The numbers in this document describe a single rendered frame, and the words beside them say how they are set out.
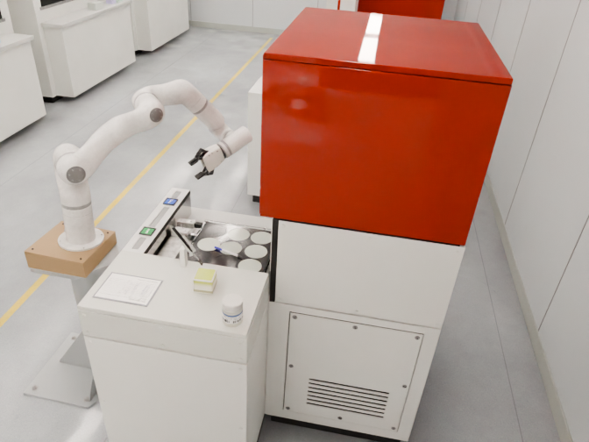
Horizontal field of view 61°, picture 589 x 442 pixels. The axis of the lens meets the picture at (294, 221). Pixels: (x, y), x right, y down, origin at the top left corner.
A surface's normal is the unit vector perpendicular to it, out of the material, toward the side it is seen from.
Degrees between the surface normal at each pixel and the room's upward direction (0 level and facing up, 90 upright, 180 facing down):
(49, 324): 0
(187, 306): 0
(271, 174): 90
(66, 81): 90
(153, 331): 90
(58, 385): 0
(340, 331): 90
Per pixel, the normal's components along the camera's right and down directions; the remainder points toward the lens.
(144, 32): -0.18, 0.53
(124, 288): 0.06, -0.84
